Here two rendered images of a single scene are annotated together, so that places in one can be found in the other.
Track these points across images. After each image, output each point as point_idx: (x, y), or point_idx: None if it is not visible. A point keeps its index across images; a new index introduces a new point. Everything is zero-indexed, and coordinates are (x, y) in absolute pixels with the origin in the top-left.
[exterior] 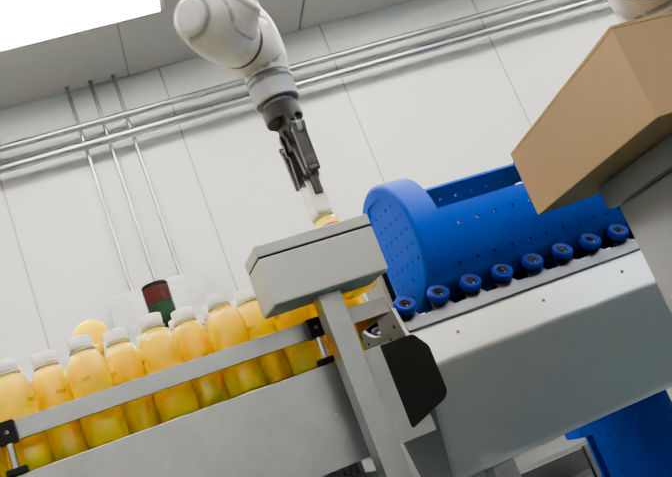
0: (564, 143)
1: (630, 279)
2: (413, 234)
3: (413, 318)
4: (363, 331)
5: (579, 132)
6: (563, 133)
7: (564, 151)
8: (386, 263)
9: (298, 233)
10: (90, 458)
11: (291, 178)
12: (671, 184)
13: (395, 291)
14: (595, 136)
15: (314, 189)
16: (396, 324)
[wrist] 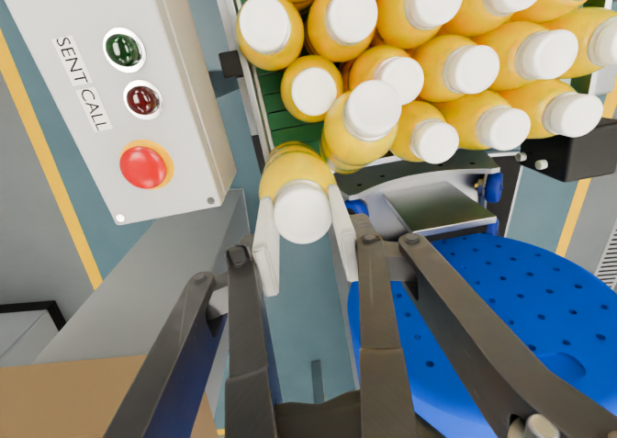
0: (55, 397)
1: (355, 373)
2: (358, 309)
3: None
4: (487, 170)
5: (20, 398)
6: (41, 407)
7: (66, 389)
8: (507, 279)
9: (47, 85)
10: None
11: (443, 269)
12: None
13: (486, 249)
14: (9, 386)
15: (249, 241)
16: (349, 187)
